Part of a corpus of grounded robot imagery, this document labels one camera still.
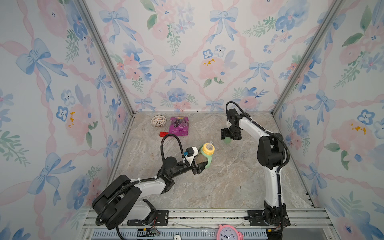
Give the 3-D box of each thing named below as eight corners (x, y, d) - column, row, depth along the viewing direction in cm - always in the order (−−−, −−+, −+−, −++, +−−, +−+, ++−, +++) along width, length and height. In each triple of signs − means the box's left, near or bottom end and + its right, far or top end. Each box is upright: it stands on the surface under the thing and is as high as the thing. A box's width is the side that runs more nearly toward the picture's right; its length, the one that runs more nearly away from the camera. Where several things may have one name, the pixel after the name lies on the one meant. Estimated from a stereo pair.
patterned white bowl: (151, 127, 113) (150, 122, 109) (153, 119, 118) (151, 114, 114) (166, 127, 113) (164, 122, 109) (167, 119, 118) (166, 114, 114)
